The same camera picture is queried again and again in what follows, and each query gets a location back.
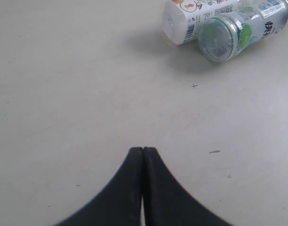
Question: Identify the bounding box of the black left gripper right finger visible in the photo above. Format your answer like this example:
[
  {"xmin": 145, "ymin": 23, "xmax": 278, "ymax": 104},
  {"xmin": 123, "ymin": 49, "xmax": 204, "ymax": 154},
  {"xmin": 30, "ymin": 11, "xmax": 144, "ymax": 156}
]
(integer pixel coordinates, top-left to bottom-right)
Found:
[{"xmin": 142, "ymin": 147, "xmax": 230, "ymax": 226}]

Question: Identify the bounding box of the clear bottle green lime label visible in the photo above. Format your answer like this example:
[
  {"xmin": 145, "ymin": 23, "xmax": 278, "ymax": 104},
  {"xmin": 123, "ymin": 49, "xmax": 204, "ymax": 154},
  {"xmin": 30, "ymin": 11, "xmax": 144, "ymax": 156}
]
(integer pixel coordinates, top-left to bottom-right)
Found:
[{"xmin": 197, "ymin": 0, "xmax": 288, "ymax": 62}]

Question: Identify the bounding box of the square bottle floral white label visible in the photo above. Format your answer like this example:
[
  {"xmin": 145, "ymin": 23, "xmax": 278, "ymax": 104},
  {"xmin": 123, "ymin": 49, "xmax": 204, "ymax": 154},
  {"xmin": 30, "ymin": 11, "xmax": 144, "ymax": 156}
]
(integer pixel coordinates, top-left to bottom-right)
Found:
[{"xmin": 162, "ymin": 0, "xmax": 255, "ymax": 46}]

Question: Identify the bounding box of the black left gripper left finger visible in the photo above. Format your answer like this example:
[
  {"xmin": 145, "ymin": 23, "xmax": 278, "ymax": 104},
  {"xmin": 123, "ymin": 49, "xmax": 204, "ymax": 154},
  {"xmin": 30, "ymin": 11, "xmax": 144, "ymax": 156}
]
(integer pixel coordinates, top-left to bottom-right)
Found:
[{"xmin": 57, "ymin": 147, "xmax": 143, "ymax": 226}]

